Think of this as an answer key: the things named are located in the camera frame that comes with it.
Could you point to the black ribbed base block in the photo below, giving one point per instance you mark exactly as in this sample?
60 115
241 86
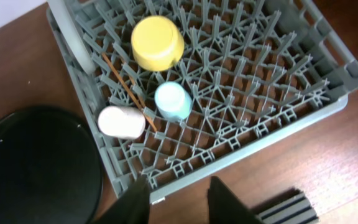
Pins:
289 207

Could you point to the round black serving tray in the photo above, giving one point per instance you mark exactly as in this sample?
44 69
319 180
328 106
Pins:
50 169

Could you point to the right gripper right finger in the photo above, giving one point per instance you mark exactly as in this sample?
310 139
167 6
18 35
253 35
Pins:
225 207

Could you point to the pink plastic cup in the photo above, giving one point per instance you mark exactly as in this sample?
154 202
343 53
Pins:
121 122

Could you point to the blue plastic cup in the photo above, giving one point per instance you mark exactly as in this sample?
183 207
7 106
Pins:
173 101

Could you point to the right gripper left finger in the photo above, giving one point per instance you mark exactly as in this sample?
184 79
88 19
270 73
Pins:
133 207

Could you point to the grey dishwasher rack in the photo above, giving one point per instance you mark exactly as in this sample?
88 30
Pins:
256 71

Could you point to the yellow plastic bowl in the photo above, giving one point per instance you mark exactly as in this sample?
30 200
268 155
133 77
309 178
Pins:
157 43

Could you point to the grey round plate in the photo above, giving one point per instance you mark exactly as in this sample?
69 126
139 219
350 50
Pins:
65 21

